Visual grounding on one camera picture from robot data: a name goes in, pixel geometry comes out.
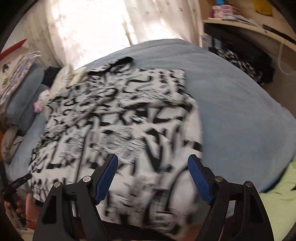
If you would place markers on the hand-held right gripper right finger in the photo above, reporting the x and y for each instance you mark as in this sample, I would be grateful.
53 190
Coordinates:
198 179

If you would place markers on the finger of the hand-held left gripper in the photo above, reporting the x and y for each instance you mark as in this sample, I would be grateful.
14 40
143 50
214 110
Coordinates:
20 180

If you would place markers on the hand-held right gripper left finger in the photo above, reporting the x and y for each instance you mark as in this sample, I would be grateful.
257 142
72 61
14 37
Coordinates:
106 179

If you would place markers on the black and white printed jacket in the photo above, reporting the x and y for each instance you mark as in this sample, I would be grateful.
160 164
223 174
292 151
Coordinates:
115 115

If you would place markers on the person's left hand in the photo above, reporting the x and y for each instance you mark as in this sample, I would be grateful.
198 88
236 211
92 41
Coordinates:
30 206

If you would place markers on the crumpled beige cloth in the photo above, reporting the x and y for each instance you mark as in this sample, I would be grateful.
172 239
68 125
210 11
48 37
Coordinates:
11 143

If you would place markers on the grey-blue pillow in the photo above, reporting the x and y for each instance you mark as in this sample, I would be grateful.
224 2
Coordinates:
32 111
27 88

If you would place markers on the blue bed blanket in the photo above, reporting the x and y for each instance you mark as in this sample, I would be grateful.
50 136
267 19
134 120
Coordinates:
231 104

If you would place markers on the white and pink plush toy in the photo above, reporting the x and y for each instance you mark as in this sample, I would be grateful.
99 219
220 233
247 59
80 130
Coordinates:
41 100

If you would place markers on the light green cloth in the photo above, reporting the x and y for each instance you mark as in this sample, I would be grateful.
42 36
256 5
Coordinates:
281 204

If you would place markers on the folded purple floral blanket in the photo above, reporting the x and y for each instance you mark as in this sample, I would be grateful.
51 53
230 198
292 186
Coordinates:
17 78

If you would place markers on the cream puffer jacket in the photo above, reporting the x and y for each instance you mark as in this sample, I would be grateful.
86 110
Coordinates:
69 77

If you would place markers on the folded beige cloth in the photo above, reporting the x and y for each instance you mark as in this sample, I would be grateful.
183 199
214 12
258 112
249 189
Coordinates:
13 66

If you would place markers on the black and white patterned clothing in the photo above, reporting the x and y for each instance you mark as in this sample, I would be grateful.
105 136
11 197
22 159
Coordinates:
240 63

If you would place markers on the white floral sheer curtain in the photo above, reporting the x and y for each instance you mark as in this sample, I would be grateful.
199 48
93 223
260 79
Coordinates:
92 30

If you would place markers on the wooden desk shelf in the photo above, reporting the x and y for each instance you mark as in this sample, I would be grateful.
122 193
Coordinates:
249 29

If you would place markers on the stack of papers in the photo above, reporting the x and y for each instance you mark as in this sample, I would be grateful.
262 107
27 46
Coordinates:
245 19

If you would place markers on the stack of pink boxes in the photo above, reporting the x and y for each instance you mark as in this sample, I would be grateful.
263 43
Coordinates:
224 11

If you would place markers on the small blue box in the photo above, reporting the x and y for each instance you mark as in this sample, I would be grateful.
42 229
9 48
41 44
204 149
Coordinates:
220 2

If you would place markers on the yellow cloth item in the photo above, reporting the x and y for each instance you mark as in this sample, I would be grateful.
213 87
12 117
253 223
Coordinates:
262 6

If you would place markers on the red wall shelf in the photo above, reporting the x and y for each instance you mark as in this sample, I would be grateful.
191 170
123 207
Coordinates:
13 48

